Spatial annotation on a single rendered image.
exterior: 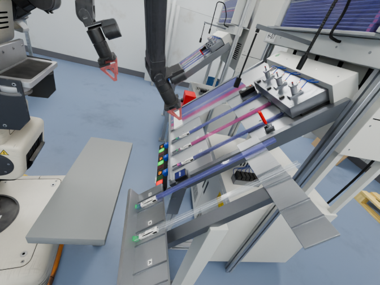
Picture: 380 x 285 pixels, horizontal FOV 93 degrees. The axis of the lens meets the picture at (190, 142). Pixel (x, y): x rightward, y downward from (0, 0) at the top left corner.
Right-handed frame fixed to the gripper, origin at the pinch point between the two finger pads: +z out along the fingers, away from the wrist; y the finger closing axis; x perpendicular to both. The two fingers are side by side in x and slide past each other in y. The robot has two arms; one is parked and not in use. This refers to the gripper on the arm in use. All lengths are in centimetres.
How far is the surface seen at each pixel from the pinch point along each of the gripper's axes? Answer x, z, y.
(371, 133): -68, 26, -22
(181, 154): 6.7, 16.1, -5.0
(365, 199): -151, 219, 46
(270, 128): -32.2, 8.6, -18.7
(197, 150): -1.8, 15.0, -7.8
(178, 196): 10.1, 18.5, -27.0
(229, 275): 13, 105, -30
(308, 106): -47, 6, -17
